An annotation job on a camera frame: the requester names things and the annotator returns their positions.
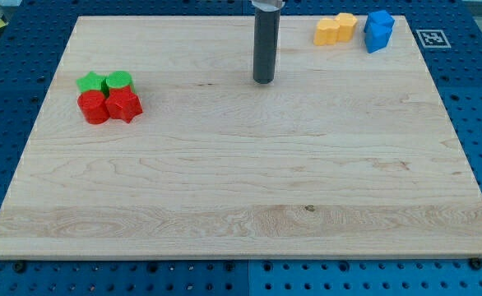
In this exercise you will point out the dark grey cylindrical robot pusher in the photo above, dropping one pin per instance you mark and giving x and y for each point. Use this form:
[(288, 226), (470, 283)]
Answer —
[(266, 32)]

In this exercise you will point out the red cylinder block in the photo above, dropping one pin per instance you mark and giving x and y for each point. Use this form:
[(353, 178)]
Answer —
[(93, 107)]

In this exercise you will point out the blue block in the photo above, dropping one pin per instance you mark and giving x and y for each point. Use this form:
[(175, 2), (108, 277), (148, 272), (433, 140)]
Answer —
[(377, 37), (381, 17)]

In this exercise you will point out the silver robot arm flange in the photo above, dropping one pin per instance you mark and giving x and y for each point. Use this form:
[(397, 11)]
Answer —
[(268, 5)]

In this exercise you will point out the blue block rear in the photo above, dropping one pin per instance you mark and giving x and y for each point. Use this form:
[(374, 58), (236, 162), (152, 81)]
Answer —
[(381, 17)]

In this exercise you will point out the green star block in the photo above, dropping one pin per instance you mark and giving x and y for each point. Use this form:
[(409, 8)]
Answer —
[(92, 81)]

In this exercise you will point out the light wooden board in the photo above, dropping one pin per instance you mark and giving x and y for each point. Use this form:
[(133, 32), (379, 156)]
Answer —
[(345, 155)]

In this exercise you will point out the white fiducial marker tag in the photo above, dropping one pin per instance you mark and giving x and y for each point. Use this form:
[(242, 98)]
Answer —
[(433, 39)]

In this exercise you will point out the black bolt bottom right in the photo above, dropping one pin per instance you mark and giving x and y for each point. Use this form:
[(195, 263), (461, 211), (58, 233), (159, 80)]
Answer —
[(475, 263)]

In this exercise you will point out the green cylinder block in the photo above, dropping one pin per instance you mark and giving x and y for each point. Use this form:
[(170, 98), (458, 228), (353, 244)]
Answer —
[(119, 80)]

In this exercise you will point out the blue block front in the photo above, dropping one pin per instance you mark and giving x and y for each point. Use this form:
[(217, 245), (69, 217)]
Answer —
[(377, 37)]

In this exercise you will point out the black bolt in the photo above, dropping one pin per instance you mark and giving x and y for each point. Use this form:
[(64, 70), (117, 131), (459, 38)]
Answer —
[(19, 267), (475, 263)]

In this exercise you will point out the black bolt bottom left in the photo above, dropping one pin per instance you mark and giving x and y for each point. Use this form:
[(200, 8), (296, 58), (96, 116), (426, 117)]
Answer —
[(19, 267)]

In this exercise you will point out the yellow heart block left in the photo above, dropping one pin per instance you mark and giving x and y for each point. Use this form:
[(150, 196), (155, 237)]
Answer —
[(326, 32)]

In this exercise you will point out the yellow hexagon block right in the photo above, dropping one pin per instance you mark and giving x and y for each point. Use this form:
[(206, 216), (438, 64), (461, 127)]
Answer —
[(348, 23)]

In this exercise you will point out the red star block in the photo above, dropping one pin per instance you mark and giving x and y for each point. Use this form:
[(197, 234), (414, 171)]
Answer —
[(123, 104)]

